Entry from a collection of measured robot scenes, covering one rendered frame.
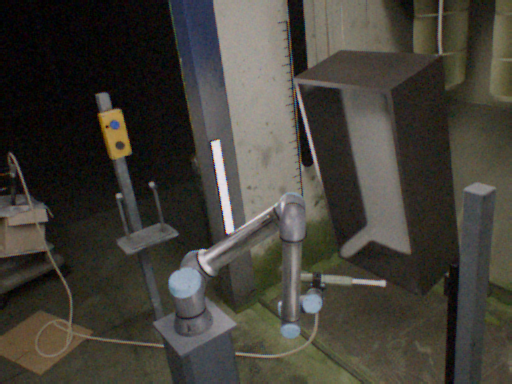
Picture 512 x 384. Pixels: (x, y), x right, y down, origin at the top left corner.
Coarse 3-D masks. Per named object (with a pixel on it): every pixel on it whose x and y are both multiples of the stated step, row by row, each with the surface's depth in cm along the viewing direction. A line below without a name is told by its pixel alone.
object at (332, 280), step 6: (306, 276) 277; (312, 276) 276; (324, 276) 276; (330, 276) 274; (336, 276) 274; (342, 276) 274; (324, 282) 276; (330, 282) 274; (336, 282) 273; (342, 282) 272; (348, 282) 271; (354, 282) 272; (360, 282) 271; (366, 282) 270; (372, 282) 269; (378, 282) 269; (384, 282) 268
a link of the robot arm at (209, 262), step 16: (272, 208) 227; (304, 208) 220; (256, 224) 228; (272, 224) 225; (224, 240) 237; (240, 240) 231; (256, 240) 230; (192, 256) 243; (208, 256) 238; (224, 256) 235; (208, 272) 238
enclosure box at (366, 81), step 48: (336, 96) 268; (384, 96) 254; (432, 96) 219; (336, 144) 279; (384, 144) 273; (432, 144) 230; (336, 192) 290; (384, 192) 296; (432, 192) 241; (336, 240) 299; (384, 240) 309; (432, 240) 253
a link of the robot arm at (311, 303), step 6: (306, 294) 249; (312, 294) 245; (318, 294) 249; (306, 300) 244; (312, 300) 243; (318, 300) 243; (306, 306) 244; (312, 306) 243; (318, 306) 243; (306, 312) 247; (312, 312) 243
